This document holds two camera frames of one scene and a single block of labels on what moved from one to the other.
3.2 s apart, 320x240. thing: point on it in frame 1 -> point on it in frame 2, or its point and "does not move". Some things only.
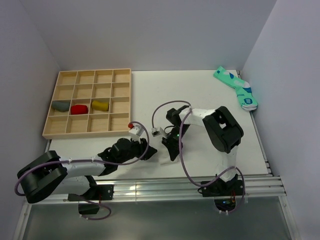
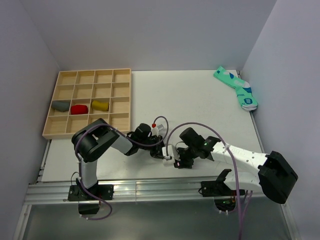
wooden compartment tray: x=89 y=102 does not move
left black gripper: x=145 y=153 -> x=157 y=153
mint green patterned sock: x=243 y=90 does not move
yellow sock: x=100 y=105 does not move
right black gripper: x=172 y=146 -> x=180 y=163
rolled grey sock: x=61 y=106 does not move
